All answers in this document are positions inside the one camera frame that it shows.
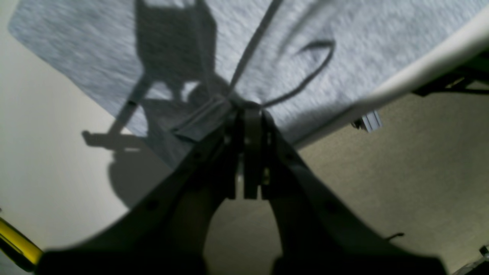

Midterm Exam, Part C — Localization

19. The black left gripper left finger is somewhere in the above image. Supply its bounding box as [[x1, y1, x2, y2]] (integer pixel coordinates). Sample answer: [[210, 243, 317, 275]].
[[36, 111, 244, 275]]

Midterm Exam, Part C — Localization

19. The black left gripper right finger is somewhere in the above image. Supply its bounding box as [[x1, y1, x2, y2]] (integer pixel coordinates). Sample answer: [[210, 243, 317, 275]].
[[244, 108, 446, 275]]

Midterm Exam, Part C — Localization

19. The grey T-shirt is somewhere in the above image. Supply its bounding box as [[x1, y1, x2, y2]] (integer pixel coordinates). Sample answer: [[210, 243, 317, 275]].
[[8, 0, 488, 167]]

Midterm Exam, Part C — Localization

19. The yellow tape strip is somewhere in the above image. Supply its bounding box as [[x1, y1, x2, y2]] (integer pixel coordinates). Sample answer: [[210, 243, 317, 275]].
[[0, 218, 44, 273]]

